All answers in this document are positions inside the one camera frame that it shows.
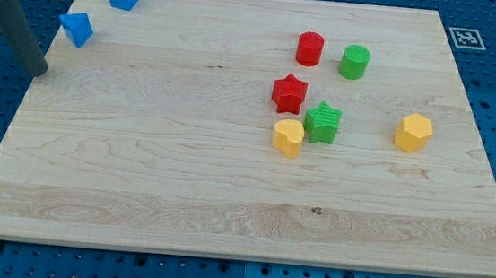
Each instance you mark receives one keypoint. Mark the green cylinder block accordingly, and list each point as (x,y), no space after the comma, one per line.
(354,62)

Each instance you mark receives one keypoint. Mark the blue triangle block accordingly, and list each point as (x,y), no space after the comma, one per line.
(77,27)

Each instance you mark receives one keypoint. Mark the white fiducial marker tag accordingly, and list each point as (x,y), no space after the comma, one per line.
(466,38)

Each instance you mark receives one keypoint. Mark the red star block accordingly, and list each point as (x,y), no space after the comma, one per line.
(288,94)

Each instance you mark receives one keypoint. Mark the yellow hexagon block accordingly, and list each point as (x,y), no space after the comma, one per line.
(413,133)

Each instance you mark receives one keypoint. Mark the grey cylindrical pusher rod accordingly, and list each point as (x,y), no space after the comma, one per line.
(21,39)

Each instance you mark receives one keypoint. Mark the red cylinder block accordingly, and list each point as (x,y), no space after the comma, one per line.
(309,49)

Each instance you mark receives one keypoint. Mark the green star block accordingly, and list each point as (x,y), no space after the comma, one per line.
(322,123)

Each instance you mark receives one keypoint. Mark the yellow heart block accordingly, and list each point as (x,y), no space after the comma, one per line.
(288,135)

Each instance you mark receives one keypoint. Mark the wooden board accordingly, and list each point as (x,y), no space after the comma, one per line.
(156,136)

